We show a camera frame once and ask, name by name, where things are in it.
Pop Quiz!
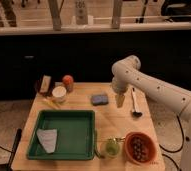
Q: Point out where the white round cup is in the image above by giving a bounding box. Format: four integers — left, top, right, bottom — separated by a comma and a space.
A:
52, 86, 67, 103

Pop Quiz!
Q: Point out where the orange bowl with dark balls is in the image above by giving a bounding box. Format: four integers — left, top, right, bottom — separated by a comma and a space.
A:
123, 132, 157, 166

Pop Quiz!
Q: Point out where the green glass cup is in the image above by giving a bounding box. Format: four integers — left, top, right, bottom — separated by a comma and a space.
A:
104, 139, 120, 158

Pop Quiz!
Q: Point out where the blue sponge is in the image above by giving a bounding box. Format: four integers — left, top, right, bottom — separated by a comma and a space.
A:
91, 94, 109, 106

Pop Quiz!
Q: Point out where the yellow stick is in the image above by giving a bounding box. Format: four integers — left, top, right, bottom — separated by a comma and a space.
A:
42, 98, 60, 110

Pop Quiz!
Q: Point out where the black cable on floor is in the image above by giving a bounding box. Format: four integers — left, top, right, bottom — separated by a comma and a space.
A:
159, 114, 190, 171

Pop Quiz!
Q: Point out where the green plastic tray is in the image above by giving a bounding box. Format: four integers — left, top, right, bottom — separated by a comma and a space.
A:
27, 110, 95, 160

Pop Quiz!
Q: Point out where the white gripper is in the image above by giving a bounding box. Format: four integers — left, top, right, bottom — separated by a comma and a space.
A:
111, 77, 128, 108

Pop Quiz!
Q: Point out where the white folded cloth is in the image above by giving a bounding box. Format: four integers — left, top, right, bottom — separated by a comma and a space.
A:
36, 129, 57, 153

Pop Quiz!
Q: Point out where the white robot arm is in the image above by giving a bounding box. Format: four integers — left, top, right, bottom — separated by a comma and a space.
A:
111, 55, 191, 171

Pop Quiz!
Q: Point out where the black pole left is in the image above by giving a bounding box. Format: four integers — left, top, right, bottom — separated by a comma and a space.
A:
6, 129, 22, 171

